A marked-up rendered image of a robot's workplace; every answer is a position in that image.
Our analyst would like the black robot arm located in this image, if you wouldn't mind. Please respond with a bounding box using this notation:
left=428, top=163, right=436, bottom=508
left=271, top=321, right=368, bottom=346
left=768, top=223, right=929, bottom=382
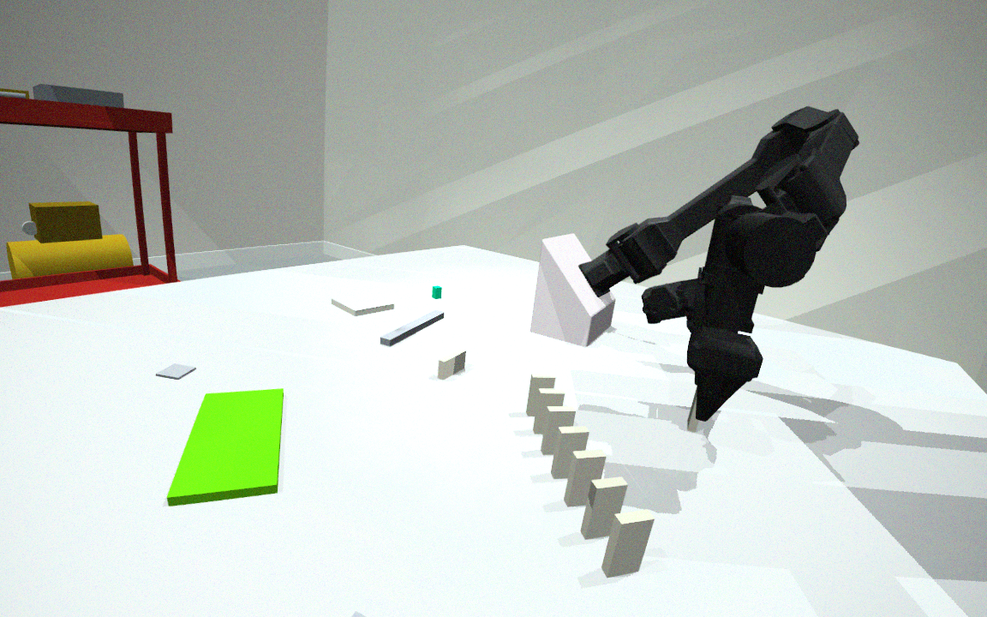
left=578, top=106, right=859, bottom=325

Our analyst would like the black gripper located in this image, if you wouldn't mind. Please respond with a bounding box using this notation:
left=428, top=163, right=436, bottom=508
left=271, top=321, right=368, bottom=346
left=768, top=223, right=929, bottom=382
left=686, top=260, right=765, bottom=422

